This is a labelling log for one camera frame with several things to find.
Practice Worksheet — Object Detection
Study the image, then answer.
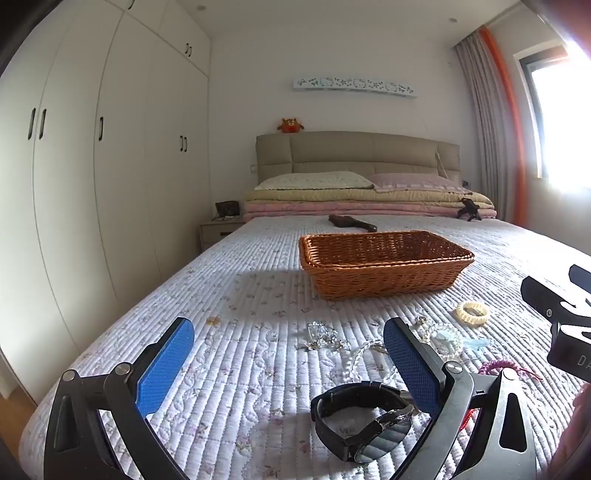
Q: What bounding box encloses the cream floral pillow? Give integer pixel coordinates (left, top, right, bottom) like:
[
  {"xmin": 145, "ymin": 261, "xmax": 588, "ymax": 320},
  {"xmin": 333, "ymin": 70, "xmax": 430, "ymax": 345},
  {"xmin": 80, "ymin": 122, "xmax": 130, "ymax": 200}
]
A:
[{"xmin": 254, "ymin": 171, "xmax": 375, "ymax": 191}]

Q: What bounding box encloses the brown wicker basket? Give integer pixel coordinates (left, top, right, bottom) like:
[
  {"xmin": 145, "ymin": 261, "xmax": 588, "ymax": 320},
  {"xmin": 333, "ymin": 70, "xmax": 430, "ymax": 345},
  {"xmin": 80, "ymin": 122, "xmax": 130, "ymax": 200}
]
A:
[{"xmin": 298, "ymin": 230, "xmax": 475, "ymax": 301}]

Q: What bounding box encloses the beige padded headboard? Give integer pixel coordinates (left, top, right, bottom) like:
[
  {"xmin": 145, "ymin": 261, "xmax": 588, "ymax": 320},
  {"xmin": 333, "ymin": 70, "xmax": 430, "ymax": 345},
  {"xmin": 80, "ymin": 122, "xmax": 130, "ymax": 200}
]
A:
[{"xmin": 255, "ymin": 131, "xmax": 461, "ymax": 195}]

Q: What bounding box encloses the pink pillow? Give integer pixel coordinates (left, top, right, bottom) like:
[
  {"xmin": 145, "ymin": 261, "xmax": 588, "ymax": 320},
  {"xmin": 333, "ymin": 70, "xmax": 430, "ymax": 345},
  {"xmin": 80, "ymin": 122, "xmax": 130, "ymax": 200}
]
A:
[{"xmin": 369, "ymin": 173, "xmax": 472, "ymax": 193}]

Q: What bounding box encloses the grey curtain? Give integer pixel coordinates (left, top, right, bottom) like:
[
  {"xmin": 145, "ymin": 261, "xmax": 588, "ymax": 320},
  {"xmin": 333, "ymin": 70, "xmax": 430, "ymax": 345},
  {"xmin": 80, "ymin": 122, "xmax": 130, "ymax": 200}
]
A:
[{"xmin": 455, "ymin": 30, "xmax": 518, "ymax": 224}]

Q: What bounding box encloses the white decorative wall shelf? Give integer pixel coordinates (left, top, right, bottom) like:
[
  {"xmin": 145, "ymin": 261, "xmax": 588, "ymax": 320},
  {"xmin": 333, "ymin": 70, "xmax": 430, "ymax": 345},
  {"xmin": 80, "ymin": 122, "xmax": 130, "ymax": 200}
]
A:
[{"xmin": 293, "ymin": 76, "xmax": 419, "ymax": 99}]

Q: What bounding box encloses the purple spiral hair tie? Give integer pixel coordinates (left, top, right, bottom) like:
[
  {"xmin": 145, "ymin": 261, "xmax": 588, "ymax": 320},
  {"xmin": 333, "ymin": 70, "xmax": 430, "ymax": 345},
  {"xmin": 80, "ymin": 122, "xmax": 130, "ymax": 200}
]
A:
[{"xmin": 478, "ymin": 359, "xmax": 520, "ymax": 377}]

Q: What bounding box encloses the dark brown hairbrush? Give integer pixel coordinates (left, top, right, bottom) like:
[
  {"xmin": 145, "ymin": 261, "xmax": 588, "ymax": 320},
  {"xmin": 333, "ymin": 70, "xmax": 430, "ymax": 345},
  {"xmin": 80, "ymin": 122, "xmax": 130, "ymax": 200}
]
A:
[{"xmin": 329, "ymin": 214, "xmax": 378, "ymax": 232}]

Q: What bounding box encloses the orange curtain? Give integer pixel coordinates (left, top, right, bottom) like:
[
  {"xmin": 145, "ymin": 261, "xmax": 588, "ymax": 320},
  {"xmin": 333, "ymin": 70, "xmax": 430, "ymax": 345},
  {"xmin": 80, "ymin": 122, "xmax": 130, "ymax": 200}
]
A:
[{"xmin": 480, "ymin": 27, "xmax": 529, "ymax": 229}]

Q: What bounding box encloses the beige nightstand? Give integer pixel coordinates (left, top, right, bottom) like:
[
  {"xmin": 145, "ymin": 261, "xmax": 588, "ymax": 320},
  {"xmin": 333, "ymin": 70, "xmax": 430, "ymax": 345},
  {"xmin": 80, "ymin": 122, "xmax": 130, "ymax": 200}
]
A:
[{"xmin": 199, "ymin": 217, "xmax": 245, "ymax": 252}]

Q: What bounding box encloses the white wardrobe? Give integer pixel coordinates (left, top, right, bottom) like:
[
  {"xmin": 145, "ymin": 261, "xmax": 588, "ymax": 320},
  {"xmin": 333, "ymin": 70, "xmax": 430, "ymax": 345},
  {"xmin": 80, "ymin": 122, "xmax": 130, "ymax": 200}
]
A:
[{"xmin": 0, "ymin": 0, "xmax": 212, "ymax": 407}]

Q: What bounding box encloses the clear crystal bracelet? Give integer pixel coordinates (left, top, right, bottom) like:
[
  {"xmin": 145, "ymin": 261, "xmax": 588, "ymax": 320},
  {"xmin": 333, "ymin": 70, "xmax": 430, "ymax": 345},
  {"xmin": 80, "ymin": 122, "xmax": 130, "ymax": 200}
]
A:
[{"xmin": 298, "ymin": 320, "xmax": 349, "ymax": 352}]

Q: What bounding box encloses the black wristwatch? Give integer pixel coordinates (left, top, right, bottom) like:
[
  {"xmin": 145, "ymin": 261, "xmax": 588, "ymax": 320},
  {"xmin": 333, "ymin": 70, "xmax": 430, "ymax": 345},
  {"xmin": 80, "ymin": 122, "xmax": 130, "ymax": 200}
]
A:
[{"xmin": 310, "ymin": 382, "xmax": 419, "ymax": 463}]

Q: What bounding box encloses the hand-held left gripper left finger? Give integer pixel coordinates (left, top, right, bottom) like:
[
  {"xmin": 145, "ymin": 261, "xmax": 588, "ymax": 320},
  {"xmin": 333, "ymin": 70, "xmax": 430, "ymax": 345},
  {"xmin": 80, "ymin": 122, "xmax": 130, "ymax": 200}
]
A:
[{"xmin": 44, "ymin": 317, "xmax": 195, "ymax": 480}]

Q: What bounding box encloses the folded yellow blanket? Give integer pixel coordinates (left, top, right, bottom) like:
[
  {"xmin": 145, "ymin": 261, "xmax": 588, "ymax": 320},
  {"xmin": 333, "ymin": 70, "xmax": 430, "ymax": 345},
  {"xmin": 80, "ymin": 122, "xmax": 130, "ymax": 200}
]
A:
[{"xmin": 244, "ymin": 187, "xmax": 492, "ymax": 207}]

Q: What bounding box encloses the pale blue bead bracelet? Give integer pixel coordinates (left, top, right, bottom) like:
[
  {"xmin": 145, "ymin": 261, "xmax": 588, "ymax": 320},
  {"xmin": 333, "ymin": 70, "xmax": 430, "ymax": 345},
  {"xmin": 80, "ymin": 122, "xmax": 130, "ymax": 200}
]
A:
[{"xmin": 425, "ymin": 323, "xmax": 462, "ymax": 361}]

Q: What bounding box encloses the white pearl bracelet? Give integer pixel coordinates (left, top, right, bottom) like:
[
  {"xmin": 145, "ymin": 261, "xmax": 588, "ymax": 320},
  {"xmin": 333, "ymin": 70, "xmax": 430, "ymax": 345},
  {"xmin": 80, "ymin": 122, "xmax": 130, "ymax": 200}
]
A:
[{"xmin": 339, "ymin": 339, "xmax": 398, "ymax": 384}]

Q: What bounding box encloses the folded pink blanket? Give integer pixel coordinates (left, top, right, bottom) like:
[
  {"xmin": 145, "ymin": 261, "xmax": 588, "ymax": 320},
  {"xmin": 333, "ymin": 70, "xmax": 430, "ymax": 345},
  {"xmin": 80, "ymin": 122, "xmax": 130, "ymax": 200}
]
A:
[{"xmin": 242, "ymin": 202, "xmax": 498, "ymax": 223}]

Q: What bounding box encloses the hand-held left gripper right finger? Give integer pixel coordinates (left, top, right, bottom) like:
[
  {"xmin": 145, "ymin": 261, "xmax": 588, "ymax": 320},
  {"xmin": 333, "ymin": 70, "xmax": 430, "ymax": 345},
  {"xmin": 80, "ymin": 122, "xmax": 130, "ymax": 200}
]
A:
[{"xmin": 383, "ymin": 317, "xmax": 539, "ymax": 480}]

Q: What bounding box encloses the cream bangle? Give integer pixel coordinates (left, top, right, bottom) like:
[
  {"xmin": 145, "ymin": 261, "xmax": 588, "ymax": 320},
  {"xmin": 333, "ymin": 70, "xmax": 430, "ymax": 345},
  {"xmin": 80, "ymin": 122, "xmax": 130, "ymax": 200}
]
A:
[{"xmin": 455, "ymin": 301, "xmax": 490, "ymax": 328}]

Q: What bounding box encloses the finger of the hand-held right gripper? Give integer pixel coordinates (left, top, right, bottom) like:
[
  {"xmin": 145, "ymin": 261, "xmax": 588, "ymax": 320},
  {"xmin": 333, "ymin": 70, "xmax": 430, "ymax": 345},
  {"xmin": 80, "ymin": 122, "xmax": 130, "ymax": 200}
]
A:
[
  {"xmin": 569, "ymin": 264, "xmax": 591, "ymax": 296},
  {"xmin": 521, "ymin": 276, "xmax": 591, "ymax": 326}
]

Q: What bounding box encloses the dark framed window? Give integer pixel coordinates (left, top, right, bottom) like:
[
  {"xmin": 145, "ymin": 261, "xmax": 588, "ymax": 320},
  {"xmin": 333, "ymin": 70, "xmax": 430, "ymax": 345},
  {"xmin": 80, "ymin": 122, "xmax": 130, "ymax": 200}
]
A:
[{"xmin": 519, "ymin": 44, "xmax": 591, "ymax": 190}]

